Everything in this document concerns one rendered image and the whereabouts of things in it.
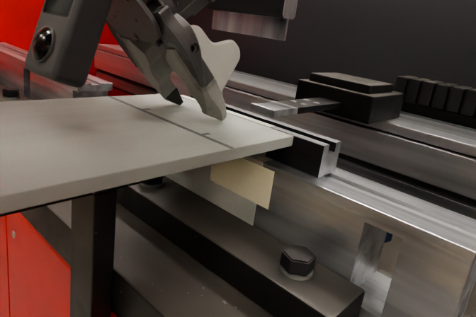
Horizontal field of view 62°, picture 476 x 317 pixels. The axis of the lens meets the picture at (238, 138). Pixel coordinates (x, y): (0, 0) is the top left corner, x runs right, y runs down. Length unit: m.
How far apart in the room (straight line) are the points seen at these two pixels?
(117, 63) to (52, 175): 0.84
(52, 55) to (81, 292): 0.21
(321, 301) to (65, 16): 0.27
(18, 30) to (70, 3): 0.91
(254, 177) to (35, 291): 0.32
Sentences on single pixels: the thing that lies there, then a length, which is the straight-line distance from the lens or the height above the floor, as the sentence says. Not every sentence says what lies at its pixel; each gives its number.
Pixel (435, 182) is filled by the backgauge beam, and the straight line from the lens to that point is 0.58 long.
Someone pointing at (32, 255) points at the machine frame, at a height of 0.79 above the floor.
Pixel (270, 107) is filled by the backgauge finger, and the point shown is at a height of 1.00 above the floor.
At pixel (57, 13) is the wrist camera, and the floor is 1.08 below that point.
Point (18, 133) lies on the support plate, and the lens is 0.30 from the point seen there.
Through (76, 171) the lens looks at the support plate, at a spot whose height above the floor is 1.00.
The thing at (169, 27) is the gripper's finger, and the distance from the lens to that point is 0.30.
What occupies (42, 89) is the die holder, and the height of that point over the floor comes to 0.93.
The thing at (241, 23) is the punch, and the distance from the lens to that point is 0.42.
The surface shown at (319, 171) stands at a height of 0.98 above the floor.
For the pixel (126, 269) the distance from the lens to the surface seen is 0.37.
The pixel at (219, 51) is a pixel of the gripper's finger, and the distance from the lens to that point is 0.35.
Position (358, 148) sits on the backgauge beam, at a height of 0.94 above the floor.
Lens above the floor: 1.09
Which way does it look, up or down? 16 degrees down
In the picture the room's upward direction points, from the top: 8 degrees clockwise
